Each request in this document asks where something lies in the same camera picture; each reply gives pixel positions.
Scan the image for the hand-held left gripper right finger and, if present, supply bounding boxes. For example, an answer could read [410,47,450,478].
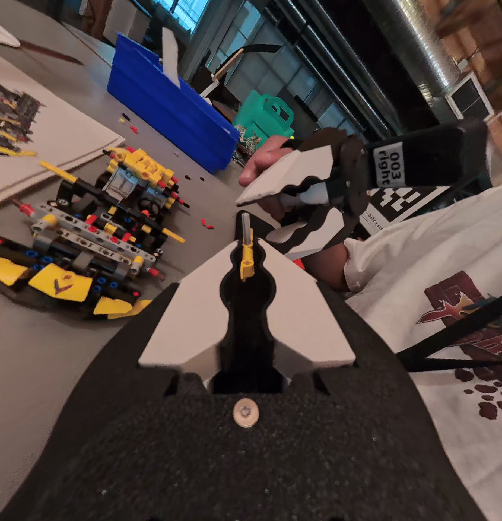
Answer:
[254,239,356,378]

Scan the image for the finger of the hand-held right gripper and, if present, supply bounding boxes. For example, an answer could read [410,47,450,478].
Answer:
[234,145,336,206]
[266,207,350,256]

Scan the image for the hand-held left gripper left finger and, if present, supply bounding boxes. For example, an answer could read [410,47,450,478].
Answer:
[138,239,241,386]

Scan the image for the yellow lego connector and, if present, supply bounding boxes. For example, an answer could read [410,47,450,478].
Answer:
[240,238,256,282]

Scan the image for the partly built lego car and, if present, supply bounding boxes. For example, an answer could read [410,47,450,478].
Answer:
[0,147,190,320]

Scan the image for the scattered tiny lego bits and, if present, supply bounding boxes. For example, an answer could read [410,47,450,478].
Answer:
[118,112,215,230]

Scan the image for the person's right hand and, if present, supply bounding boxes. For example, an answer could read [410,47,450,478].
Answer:
[239,135,297,221]

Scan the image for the black framed marker sign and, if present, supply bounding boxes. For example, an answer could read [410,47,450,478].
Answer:
[359,185,451,237]

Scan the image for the teal felt bag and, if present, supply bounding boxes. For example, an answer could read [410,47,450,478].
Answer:
[234,90,296,153]

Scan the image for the white printed t-shirt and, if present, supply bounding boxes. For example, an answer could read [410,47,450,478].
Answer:
[345,185,502,521]

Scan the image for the wooden book stand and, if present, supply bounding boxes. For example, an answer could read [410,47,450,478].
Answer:
[0,17,21,49]
[200,43,282,98]

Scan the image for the blue plastic bin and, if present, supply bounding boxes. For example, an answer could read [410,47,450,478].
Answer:
[106,33,240,175]

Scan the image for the white paper card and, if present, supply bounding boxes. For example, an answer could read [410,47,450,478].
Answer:
[161,28,182,89]

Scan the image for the paned window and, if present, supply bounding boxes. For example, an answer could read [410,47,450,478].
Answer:
[153,0,211,33]

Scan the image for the open instruction booklet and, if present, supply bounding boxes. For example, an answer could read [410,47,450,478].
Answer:
[0,49,126,208]

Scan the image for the silver ventilation duct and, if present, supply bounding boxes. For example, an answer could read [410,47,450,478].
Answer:
[363,0,463,96]

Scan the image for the black shoulder strap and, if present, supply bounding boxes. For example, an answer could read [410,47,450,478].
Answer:
[398,291,502,373]

